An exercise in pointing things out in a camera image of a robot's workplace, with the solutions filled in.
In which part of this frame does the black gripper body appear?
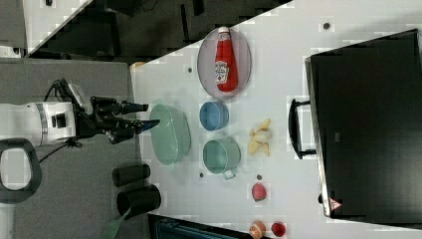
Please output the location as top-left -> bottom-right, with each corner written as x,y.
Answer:
75,97 -> 122,144

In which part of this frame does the green strap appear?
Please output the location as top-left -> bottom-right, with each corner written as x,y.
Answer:
100,206 -> 132,239

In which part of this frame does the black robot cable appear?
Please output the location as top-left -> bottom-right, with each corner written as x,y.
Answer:
39,78 -> 84,164

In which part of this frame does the blue cup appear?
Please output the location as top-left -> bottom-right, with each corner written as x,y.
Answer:
199,102 -> 229,131

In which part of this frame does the black cylinder far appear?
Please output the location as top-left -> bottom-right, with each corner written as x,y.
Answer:
112,164 -> 150,187

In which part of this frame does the red toy strawberry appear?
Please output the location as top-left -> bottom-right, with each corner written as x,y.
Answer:
252,183 -> 267,202

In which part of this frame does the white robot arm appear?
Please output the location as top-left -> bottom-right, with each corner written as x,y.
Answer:
1,97 -> 160,204

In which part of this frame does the grey round plate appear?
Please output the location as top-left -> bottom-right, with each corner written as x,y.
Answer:
197,29 -> 252,101

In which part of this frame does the black cylinder near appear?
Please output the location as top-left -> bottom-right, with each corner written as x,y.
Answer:
116,185 -> 161,220

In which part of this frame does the peeled toy banana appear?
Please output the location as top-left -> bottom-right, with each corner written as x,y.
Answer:
248,119 -> 272,156

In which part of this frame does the red ketchup bottle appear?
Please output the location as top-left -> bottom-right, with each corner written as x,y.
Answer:
214,27 -> 238,93

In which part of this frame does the orange toy fruit half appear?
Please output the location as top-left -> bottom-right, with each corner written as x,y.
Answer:
249,220 -> 266,239

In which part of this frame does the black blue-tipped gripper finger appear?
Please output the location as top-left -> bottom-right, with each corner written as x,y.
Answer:
121,103 -> 148,115
116,119 -> 160,136

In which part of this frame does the black toaster oven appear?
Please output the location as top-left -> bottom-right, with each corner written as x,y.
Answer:
288,29 -> 422,229

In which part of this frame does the green perforated colander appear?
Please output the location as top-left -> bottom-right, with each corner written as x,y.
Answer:
149,105 -> 191,165

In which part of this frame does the blue crate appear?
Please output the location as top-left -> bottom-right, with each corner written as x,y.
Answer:
148,214 -> 252,239

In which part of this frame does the black cylinder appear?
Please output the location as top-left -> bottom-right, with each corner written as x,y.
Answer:
116,185 -> 161,220
112,164 -> 150,187

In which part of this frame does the green mug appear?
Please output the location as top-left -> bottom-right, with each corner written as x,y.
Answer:
203,137 -> 241,180

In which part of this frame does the small red toy fruit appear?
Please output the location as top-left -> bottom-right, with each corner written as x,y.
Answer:
271,222 -> 286,237

